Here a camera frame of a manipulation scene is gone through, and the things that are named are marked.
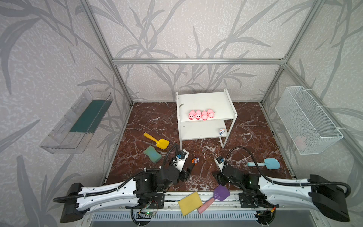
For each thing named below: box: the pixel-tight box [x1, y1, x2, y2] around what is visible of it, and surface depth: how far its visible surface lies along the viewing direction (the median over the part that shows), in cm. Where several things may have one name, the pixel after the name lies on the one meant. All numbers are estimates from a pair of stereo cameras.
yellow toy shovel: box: [143, 132, 170, 150], surface depth 98 cm
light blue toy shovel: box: [247, 157, 281, 170], surface depth 88 cm
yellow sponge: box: [178, 191, 204, 217], surface depth 74 cm
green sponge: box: [143, 145, 163, 164], surface depth 92 cm
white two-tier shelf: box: [175, 88, 238, 150], surface depth 76 cm
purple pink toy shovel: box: [197, 184, 231, 214], surface depth 75 cm
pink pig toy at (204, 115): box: [201, 110, 208, 122], surface depth 68 cm
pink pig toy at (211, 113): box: [207, 108, 216, 119], surface depth 69 cm
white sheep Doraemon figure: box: [219, 128, 226, 136], surface depth 82 cm
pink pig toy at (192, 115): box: [188, 110, 196, 121], surface depth 69 cm
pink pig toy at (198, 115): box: [195, 109, 202, 121], surface depth 68 cm
